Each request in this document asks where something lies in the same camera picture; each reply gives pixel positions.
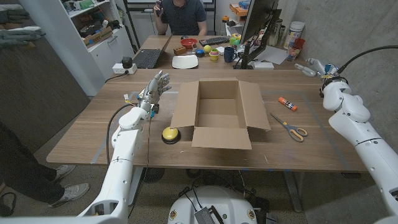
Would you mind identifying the dark gloved person hand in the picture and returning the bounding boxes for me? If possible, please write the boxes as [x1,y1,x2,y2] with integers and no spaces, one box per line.
[0,4,31,26]
[0,26,47,48]

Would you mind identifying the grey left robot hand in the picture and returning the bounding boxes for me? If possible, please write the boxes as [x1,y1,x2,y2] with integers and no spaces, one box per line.
[136,70,172,114]

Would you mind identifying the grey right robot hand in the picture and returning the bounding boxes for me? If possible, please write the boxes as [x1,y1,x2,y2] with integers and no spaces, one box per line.
[294,57,340,78]

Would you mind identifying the orange capped glue stick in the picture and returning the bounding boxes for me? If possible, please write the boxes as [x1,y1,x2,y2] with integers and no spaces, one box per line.
[277,96,299,112]

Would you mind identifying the black laptop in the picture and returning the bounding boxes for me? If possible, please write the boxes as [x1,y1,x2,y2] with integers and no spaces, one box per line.
[132,35,173,69]

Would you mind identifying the white power strip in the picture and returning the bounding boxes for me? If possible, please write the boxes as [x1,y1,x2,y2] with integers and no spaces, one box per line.
[112,63,138,75]

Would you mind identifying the yellow push button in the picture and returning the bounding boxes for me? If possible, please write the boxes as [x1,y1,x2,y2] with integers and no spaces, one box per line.
[161,126,182,145]

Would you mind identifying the white canister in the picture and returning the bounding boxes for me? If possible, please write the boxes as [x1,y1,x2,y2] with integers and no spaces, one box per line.
[282,21,305,50]

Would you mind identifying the white plate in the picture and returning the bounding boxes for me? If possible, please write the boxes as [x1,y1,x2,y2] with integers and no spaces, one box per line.
[172,54,199,70]

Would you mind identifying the white paper sheet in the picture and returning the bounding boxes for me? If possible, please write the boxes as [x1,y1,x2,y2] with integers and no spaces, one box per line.
[253,45,289,65]

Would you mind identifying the red bowl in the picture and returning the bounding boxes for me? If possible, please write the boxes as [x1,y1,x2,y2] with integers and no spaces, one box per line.
[180,37,198,50]

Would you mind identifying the white shelf cabinet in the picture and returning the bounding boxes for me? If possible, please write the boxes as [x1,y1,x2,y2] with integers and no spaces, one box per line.
[18,0,136,96]

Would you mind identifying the cardboard box on shelf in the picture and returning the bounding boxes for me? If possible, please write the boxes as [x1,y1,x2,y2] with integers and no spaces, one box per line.
[82,26,114,47]

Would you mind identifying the black computer monitor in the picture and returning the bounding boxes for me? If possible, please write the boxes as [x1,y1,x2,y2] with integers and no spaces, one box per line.
[233,0,282,70]

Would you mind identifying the black keyboard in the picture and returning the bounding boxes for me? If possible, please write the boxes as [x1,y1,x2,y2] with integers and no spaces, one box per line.
[198,36,230,47]

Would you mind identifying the black round grille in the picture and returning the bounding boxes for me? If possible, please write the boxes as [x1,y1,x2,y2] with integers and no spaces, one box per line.
[141,167,165,184]

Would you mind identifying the open cardboard box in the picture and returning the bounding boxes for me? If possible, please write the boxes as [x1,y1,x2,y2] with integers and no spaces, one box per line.
[170,77,271,151]

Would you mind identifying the seated person dark shirt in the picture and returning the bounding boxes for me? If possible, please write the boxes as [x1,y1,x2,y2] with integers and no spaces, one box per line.
[153,0,208,36]

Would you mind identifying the dark blue mug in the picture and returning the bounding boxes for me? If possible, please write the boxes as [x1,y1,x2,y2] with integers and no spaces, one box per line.
[223,46,238,63]

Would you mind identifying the grey table leg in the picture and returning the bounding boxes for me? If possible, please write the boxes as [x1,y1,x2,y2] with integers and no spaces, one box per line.
[283,170,303,213]
[127,167,144,206]

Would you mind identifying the orange box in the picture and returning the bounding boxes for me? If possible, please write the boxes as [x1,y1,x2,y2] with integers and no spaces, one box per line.
[229,2,249,17]

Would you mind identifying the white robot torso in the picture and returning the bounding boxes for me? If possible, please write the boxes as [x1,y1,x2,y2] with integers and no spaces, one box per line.
[167,185,258,224]

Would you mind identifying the grey finned module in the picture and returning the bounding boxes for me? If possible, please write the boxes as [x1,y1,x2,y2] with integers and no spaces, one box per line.
[194,207,216,224]

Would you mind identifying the standing person black trousers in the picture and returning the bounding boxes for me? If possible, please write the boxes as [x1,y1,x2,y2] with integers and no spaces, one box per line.
[0,121,90,208]

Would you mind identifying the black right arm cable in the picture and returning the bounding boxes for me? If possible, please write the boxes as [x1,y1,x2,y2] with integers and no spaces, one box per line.
[338,45,398,75]

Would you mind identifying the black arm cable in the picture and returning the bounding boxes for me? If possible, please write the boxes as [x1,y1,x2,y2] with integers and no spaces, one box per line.
[338,45,398,75]
[105,103,136,167]

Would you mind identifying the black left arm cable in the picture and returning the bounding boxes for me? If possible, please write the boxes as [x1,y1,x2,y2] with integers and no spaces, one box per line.
[105,103,136,167]

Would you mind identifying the grey yellow handled scissors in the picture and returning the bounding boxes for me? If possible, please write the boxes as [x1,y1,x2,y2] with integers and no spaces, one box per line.
[269,112,308,143]

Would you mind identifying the black strap loop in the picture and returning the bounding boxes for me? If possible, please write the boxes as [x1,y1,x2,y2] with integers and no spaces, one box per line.
[0,192,17,217]

